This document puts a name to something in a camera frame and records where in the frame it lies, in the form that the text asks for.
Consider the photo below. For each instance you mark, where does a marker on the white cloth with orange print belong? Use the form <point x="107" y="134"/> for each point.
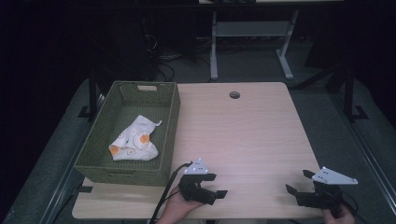
<point x="137" y="146"/>

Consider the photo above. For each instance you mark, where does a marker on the person's right hand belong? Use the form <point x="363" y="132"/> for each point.
<point x="341" y="219"/>

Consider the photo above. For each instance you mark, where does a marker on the person's left hand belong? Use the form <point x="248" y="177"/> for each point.
<point x="176" y="210"/>

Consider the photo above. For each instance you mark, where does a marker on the green woven basket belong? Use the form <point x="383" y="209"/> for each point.
<point x="102" y="161"/>

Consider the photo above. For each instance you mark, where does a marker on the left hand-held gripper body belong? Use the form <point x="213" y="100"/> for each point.
<point x="193" y="189"/>

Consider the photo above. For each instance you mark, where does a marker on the white metal desk frame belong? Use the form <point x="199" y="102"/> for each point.
<point x="249" y="28"/>

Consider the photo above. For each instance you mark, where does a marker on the black metal stand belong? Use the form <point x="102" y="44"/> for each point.
<point x="348" y="93"/>
<point x="92" y="93"/>

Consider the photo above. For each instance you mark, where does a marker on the black table edge bracket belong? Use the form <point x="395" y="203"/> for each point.
<point x="84" y="189"/>

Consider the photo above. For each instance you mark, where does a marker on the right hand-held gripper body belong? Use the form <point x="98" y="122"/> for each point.
<point x="323" y="196"/>

